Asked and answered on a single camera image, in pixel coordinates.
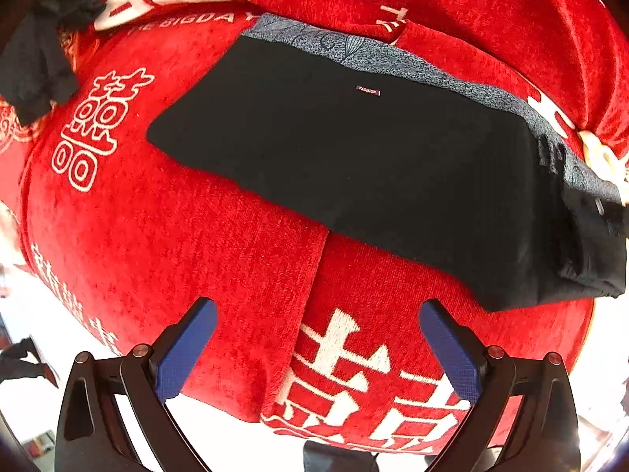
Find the cream plush item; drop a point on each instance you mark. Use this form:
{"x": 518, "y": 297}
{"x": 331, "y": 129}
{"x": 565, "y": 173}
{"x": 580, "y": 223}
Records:
{"x": 604, "y": 155}

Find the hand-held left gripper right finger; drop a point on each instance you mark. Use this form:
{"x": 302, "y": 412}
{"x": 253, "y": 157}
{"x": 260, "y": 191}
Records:
{"x": 449, "y": 349}

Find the black pants with blue stripe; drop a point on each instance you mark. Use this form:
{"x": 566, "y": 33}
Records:
{"x": 344, "y": 157}

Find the red gold ornament armrest cover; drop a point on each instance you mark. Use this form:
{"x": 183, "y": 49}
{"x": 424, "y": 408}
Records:
{"x": 10, "y": 177}

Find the person's jeans leg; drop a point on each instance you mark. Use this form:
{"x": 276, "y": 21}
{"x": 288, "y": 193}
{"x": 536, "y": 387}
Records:
{"x": 339, "y": 457}

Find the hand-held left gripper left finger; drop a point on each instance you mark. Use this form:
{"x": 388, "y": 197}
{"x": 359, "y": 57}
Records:
{"x": 184, "y": 349}

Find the dark navy cloth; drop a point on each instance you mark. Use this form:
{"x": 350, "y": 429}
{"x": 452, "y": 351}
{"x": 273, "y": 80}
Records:
{"x": 34, "y": 64}

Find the red printed backrest cover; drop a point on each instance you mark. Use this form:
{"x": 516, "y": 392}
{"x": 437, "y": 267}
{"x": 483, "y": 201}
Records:
{"x": 467, "y": 10}

